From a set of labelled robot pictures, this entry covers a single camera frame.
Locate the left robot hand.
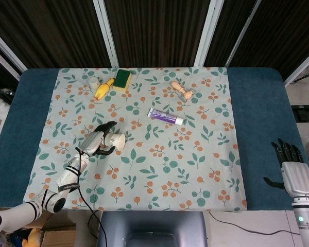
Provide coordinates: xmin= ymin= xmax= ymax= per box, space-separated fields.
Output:
xmin=78 ymin=121 xmax=118 ymax=157

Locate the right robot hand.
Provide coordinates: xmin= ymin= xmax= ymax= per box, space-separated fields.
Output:
xmin=263 ymin=138 xmax=309 ymax=198

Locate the white paper cup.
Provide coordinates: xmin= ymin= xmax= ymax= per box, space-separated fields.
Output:
xmin=102 ymin=133 xmax=126 ymax=151

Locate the floral patterned tablecloth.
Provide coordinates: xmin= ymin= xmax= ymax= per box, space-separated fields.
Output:
xmin=23 ymin=67 xmax=248 ymax=213

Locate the yellow rubber chicken toy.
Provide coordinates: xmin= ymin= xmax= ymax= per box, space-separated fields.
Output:
xmin=93 ymin=78 xmax=115 ymax=100

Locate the yellow green sponge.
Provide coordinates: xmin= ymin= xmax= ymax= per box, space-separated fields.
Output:
xmin=112 ymin=68 xmax=133 ymax=92

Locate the purple toothpaste tube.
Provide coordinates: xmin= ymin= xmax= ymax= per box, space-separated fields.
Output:
xmin=147 ymin=107 xmax=184 ymax=126

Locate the cardboard box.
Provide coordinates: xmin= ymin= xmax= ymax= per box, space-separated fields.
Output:
xmin=4 ymin=209 xmax=100 ymax=247

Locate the yellow plush toy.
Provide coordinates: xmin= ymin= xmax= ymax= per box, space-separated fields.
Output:
xmin=12 ymin=228 xmax=45 ymax=247

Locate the black cable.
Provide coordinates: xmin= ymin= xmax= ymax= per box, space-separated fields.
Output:
xmin=208 ymin=211 xmax=299 ymax=235

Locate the wooden handled stamp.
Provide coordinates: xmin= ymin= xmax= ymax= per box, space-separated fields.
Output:
xmin=171 ymin=81 xmax=196 ymax=101

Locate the white partition frame post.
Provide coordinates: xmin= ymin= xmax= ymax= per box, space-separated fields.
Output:
xmin=194 ymin=0 xmax=224 ymax=67
xmin=283 ymin=43 xmax=309 ymax=87
xmin=93 ymin=0 xmax=119 ymax=69
xmin=0 ymin=25 xmax=28 ymax=82
xmin=225 ymin=0 xmax=263 ymax=68

